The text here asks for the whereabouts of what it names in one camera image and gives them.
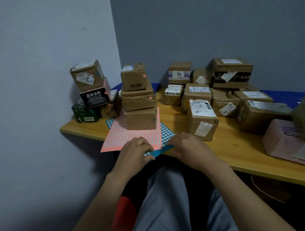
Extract person's right hand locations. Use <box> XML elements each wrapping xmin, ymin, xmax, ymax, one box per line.
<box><xmin>166</xmin><ymin>133</ymin><xmax>230</xmax><ymax>175</ymax></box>

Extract box of stack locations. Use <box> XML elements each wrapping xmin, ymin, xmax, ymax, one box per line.
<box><xmin>123</xmin><ymin>104</ymin><xmax>158</xmax><ymax>131</ymax></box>
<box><xmin>120</xmin><ymin>81</ymin><xmax>157</xmax><ymax>112</ymax></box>
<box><xmin>120</xmin><ymin>63</ymin><xmax>147</xmax><ymax>92</ymax></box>

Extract pink dot sticker sheet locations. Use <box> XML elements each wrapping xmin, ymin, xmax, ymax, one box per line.
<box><xmin>100</xmin><ymin>107</ymin><xmax>163</xmax><ymax>153</ymax></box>

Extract pile of brown parcels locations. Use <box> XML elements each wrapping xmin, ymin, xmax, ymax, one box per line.
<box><xmin>164</xmin><ymin>57</ymin><xmax>294</xmax><ymax>134</ymax></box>

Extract blue plastic grid pallet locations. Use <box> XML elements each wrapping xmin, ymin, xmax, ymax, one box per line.
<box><xmin>111</xmin><ymin>82</ymin><xmax>161</xmax><ymax>95</ymax></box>
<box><xmin>260</xmin><ymin>90</ymin><xmax>305</xmax><ymax>109</ymax></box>

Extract large pink box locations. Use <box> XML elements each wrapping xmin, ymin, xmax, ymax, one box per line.
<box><xmin>262</xmin><ymin>119</ymin><xmax>305</xmax><ymax>165</ymax></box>

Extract person's grey trousers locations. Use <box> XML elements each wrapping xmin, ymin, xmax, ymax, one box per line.
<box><xmin>133</xmin><ymin>165</ymin><xmax>239</xmax><ymax>231</ymax></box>

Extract small brown printed box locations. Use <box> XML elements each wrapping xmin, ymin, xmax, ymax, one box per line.
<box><xmin>100</xmin><ymin>89</ymin><xmax>122</xmax><ymax>119</ymax></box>

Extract red stool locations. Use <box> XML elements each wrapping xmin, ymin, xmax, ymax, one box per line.
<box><xmin>112</xmin><ymin>195</ymin><xmax>138</xmax><ymax>231</ymax></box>

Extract person's left forearm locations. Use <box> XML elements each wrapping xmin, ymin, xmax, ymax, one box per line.
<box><xmin>72</xmin><ymin>172</ymin><xmax>134</xmax><ymax>231</ymax></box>

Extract teal sticker sheet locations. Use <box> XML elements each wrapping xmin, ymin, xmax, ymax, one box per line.
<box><xmin>105</xmin><ymin>118</ymin><xmax>176</xmax><ymax>159</ymax></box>

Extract taped box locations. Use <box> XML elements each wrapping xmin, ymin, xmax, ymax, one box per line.
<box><xmin>292</xmin><ymin>97</ymin><xmax>305</xmax><ymax>140</ymax></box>

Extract small tall box white labels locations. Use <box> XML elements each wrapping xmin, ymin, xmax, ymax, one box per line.
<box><xmin>186</xmin><ymin>99</ymin><xmax>219</xmax><ymax>142</ymax></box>

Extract dark green box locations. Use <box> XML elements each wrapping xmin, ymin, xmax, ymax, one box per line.
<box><xmin>71</xmin><ymin>99</ymin><xmax>102</xmax><ymax>123</ymax></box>

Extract white cable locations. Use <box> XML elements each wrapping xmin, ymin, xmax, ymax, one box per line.
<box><xmin>251</xmin><ymin>175</ymin><xmax>286</xmax><ymax>204</ymax></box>

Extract person's right forearm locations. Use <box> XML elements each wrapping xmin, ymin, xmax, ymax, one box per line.
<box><xmin>207</xmin><ymin>162</ymin><xmax>296</xmax><ymax>231</ymax></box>

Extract person's left hand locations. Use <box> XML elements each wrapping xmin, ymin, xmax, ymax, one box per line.
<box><xmin>111</xmin><ymin>137</ymin><xmax>155</xmax><ymax>182</ymax></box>

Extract black and pink box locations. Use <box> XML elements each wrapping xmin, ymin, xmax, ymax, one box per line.
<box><xmin>79</xmin><ymin>77</ymin><xmax>112</xmax><ymax>109</ymax></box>

